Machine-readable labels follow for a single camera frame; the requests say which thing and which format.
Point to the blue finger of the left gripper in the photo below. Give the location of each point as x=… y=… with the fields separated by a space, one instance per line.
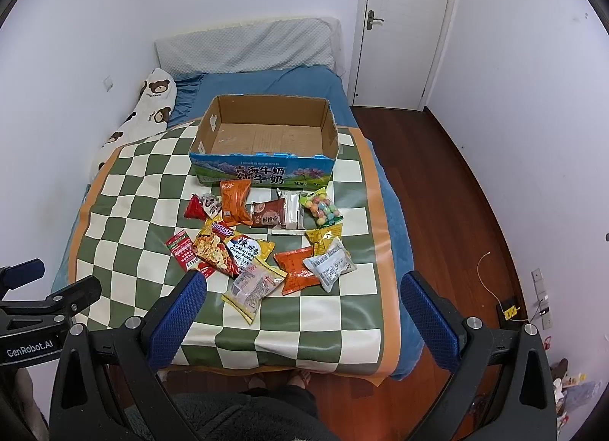
x=13 y=277

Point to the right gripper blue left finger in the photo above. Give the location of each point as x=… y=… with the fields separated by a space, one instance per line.
x=84 y=404

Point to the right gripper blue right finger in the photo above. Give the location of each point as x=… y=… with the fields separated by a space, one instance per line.
x=521 y=405

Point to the red green spicy strip packet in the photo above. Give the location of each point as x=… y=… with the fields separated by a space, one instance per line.
x=181 y=248

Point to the yellow instant noodle packet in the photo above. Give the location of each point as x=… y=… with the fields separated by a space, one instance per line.
x=227 y=250

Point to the clear yellow pastry packet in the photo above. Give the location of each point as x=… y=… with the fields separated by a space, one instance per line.
x=255 y=282

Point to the brown crisp cake packet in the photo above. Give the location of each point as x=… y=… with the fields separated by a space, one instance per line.
x=268 y=214

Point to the clutter on floor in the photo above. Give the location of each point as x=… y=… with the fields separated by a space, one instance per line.
x=573 y=393

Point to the green white checkered mat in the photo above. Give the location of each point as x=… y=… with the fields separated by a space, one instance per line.
x=321 y=298

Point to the small red white packet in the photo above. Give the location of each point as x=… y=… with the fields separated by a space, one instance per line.
x=203 y=207

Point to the white grey snack packet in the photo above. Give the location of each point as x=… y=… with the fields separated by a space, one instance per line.
x=330 y=266

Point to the white bear print pillow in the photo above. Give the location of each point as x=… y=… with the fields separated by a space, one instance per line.
x=150 y=116

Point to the tall orange snack packet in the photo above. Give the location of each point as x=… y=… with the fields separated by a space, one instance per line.
x=234 y=194

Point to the yellow snack packet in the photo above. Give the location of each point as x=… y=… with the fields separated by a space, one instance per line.
x=322 y=238

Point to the colourful candy bag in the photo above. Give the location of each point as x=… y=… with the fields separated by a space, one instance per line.
x=321 y=207

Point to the blue bed sheet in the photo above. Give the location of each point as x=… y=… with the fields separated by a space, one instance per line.
x=195 y=91

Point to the open cardboard milk box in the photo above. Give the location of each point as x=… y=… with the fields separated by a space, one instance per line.
x=288 y=141

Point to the grey dotted pillow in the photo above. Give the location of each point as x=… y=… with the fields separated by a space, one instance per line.
x=268 y=44

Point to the white door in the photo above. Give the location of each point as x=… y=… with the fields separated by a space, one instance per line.
x=394 y=65

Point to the white wall power strip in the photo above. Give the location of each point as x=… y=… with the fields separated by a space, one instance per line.
x=543 y=311

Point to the wall outlet left wall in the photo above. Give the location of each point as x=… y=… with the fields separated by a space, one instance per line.
x=108 y=83

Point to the metal door handle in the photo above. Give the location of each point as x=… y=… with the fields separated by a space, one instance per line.
x=372 y=20

